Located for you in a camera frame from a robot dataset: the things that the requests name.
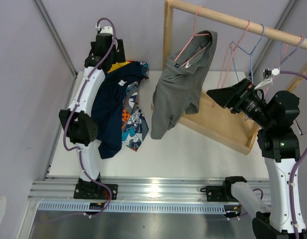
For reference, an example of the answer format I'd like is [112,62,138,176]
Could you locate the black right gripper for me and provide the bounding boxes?
[206,77,274,128]

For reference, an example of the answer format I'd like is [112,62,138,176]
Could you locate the pink hanger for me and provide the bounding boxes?
[173,5,213,68]
[279,36,306,68]
[216,20,251,89]

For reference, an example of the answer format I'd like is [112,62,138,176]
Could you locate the navy blue shorts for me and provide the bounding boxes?
[91,61,149,159]

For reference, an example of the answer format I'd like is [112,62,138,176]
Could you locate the grey shorts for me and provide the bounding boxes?
[151,30,218,139]

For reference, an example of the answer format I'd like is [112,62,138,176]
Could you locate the patterned blue orange shorts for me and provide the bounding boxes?
[121,61,150,153]

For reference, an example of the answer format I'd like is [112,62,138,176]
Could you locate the yellow shorts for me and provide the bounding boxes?
[107,61,130,74]

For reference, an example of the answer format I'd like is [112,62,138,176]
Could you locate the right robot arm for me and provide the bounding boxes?
[207,79,307,239]

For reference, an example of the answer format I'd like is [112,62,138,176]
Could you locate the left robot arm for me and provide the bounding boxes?
[59,29,124,199]

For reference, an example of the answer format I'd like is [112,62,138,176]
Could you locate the wooden clothes rack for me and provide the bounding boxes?
[162,0,307,155]

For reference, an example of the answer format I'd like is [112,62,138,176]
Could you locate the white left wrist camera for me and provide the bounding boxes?
[95,25,114,35]

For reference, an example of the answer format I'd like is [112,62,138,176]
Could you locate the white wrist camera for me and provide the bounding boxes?
[95,25,114,35]
[255,68,280,90]

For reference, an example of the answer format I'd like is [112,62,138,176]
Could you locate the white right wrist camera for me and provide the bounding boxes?
[255,68,280,90]

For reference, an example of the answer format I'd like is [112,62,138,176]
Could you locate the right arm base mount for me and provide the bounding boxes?
[200,186,236,202]

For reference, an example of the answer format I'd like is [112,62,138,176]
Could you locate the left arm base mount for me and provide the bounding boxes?
[73,178,109,200]

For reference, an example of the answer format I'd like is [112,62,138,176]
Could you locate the aluminium mounting rail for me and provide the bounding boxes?
[27,178,279,203]

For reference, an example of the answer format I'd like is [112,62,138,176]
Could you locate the slotted cable duct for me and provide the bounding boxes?
[38,201,240,215]

